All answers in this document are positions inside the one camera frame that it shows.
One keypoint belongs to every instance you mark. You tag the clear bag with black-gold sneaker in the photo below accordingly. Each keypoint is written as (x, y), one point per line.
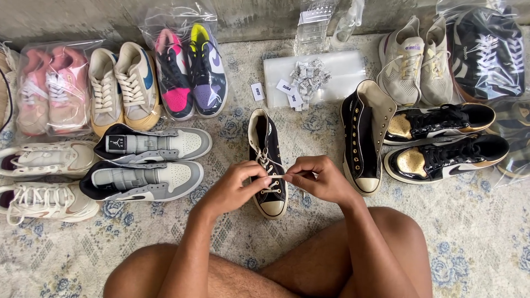
(513, 136)

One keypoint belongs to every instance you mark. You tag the white beige chunky sneaker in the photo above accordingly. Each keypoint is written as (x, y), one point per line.
(45, 159)
(45, 202)

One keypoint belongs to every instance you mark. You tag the black high-top sneaker without laces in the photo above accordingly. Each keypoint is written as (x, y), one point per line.
(364, 136)

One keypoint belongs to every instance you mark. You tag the clear bag with black sneakers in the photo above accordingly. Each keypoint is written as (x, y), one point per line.
(488, 53)

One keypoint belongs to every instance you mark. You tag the person's right hand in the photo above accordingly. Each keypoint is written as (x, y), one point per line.
(327, 182)

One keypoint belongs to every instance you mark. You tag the clear spray bottle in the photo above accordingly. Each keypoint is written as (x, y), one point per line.
(347, 22)

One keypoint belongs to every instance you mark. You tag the person's left leg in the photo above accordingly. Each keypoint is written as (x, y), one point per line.
(136, 273)

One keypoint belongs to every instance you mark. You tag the beige shoe with dark trim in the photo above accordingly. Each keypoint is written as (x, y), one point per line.
(5, 91)

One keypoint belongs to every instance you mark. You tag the cream sneaker with blue logo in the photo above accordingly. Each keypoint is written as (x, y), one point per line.
(103, 91)
(136, 82)

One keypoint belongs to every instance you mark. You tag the purple yellow black sneaker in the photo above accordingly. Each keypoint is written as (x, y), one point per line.
(207, 74)

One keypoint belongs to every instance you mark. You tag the person's left hand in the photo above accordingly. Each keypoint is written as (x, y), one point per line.
(230, 186)

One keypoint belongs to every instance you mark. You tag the black high-top sneaker with laces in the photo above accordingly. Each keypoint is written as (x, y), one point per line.
(265, 132)

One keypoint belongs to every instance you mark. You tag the person's right leg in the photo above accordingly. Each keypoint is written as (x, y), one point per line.
(405, 236)

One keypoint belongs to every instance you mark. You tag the pile of white desiccant packets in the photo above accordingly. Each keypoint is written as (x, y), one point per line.
(310, 76)

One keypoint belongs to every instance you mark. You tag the cream shoelace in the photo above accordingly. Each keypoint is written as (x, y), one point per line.
(278, 176)

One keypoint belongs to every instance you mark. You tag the clear bag with colourful sneakers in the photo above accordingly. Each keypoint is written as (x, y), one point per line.
(178, 16)

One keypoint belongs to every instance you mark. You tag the clear plastic container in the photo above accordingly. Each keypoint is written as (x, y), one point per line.
(314, 25)

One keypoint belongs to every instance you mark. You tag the clear bag with pink sneakers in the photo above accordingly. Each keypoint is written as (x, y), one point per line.
(54, 49)

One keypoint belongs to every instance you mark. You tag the white paper label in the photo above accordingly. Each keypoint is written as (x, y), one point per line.
(285, 87)
(257, 91)
(294, 100)

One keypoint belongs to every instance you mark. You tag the stack of clear plastic bags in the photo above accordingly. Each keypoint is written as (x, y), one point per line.
(343, 74)

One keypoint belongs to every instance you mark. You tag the person's leg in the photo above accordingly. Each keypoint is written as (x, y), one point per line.
(136, 273)
(405, 236)

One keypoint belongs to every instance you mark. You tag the black gold patent sneaker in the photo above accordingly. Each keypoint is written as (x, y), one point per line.
(447, 159)
(439, 122)

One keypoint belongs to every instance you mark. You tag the pink black sneaker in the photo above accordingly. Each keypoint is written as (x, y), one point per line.
(174, 78)

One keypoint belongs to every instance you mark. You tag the off-white mesh running sneaker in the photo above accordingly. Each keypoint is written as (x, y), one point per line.
(401, 66)
(437, 66)

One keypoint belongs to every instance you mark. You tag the blue beige patterned rug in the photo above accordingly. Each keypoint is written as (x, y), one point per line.
(455, 231)

